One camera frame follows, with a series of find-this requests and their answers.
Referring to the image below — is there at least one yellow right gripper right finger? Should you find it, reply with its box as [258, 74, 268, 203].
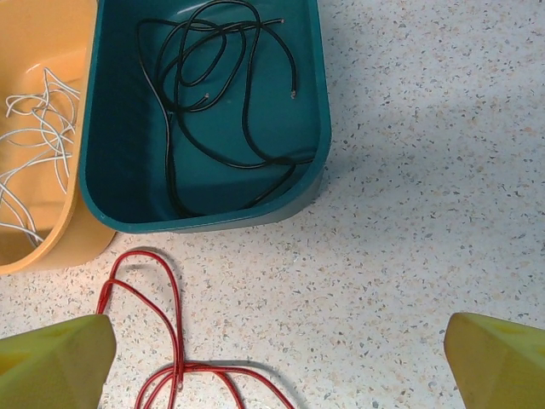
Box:
[443, 312, 545, 409]

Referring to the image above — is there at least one red cable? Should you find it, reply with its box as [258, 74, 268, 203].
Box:
[96, 251, 295, 409]

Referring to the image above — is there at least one white cable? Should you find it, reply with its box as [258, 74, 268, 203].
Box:
[0, 66, 82, 248]

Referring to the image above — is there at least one orange plastic bin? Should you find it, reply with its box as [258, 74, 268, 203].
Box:
[0, 0, 117, 276]

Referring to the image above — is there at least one teal plastic bin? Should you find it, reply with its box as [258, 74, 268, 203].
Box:
[76, 0, 333, 234]

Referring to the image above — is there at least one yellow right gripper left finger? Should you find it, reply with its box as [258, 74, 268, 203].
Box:
[0, 314, 118, 409]

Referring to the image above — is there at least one black cable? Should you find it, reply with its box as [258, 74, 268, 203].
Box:
[135, 0, 318, 216]

